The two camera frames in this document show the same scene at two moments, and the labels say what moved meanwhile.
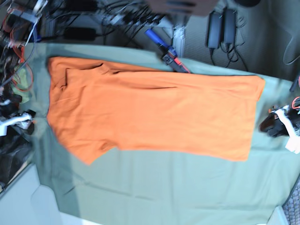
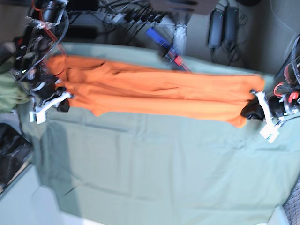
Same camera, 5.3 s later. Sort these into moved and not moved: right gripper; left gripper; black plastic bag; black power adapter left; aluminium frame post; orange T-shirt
Moved: left gripper; right gripper; orange T-shirt
Not moved: aluminium frame post; black plastic bag; black power adapter left
